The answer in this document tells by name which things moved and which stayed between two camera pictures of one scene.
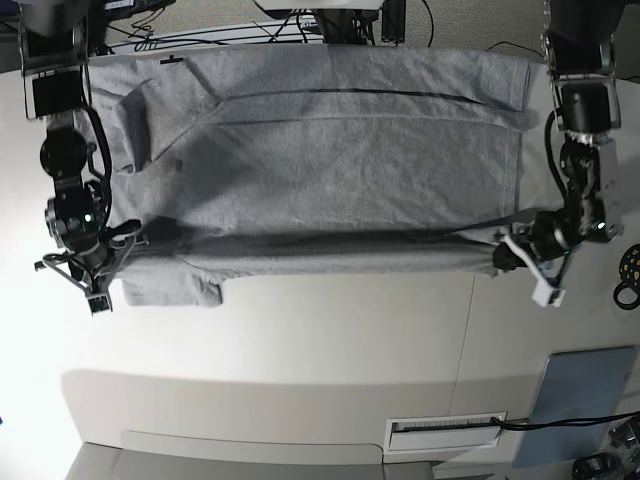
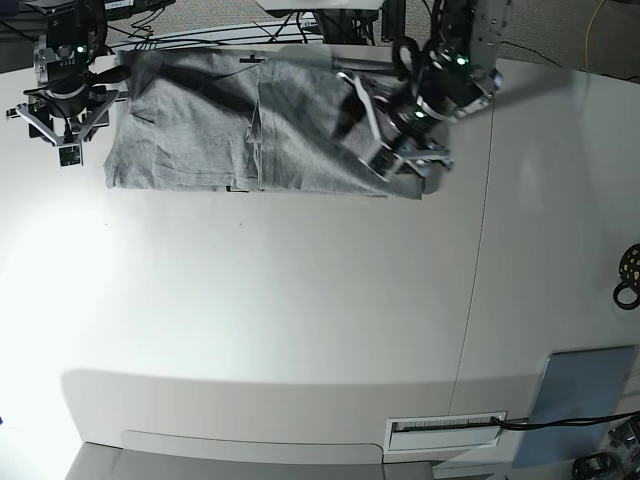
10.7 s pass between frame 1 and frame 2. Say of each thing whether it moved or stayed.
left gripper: moved
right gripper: moved
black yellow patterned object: stayed
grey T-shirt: moved
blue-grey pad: stayed
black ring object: stayed
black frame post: stayed
